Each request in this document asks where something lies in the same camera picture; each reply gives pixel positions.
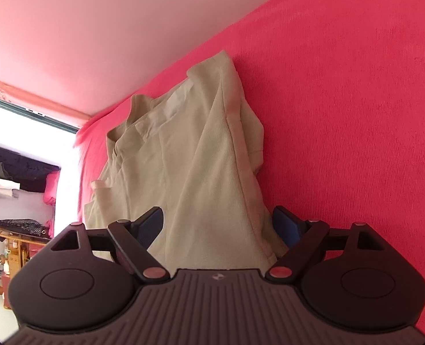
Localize dark hanging clothes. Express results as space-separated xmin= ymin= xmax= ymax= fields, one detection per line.
xmin=0 ymin=145 xmax=61 ymax=193

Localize wooden cabinet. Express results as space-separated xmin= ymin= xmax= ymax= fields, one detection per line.
xmin=0 ymin=231 xmax=52 ymax=310

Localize pink bed sheet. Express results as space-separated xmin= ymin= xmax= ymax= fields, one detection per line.
xmin=72 ymin=0 xmax=425 ymax=290

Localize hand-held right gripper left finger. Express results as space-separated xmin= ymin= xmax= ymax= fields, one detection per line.
xmin=49 ymin=206 xmax=172 ymax=281

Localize dark window frame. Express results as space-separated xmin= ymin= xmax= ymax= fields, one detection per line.
xmin=0 ymin=93 xmax=81 ymax=133

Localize dark patterned cloth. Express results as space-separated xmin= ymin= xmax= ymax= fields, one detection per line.
xmin=0 ymin=216 xmax=52 ymax=238

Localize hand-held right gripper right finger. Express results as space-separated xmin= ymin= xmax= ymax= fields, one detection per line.
xmin=265 ymin=205 xmax=386 ymax=283

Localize beige zip-collar jacket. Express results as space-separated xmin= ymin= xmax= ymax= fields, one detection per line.
xmin=84 ymin=50 xmax=289 ymax=271

